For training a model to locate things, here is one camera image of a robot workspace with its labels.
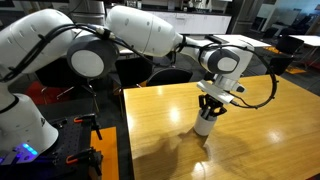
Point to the white table middle background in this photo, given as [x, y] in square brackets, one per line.
[235, 37]

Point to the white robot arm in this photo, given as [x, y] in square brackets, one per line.
[42, 37]

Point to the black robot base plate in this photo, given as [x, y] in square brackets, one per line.
[56, 146]

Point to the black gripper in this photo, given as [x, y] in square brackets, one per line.
[209, 104]

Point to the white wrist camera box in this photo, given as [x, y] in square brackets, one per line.
[215, 92]

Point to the white table background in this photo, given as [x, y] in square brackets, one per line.
[311, 40]
[235, 37]

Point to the orange handled clamp lower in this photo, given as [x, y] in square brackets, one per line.
[89, 155]

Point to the white table right background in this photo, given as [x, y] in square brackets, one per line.
[311, 40]

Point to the black round chair back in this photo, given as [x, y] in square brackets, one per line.
[169, 76]

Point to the black chair near left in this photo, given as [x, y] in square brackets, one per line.
[58, 74]

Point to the black chair centre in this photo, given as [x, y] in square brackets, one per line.
[130, 73]

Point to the white ceramic mug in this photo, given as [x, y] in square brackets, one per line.
[204, 126]

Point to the white cabinet counter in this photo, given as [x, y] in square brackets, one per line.
[189, 23]

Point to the black chair right background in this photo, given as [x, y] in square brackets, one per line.
[288, 47]

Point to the orange handled clamp upper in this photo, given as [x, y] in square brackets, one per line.
[91, 119]

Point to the orange handled clamp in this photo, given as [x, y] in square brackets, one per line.
[91, 119]
[89, 155]

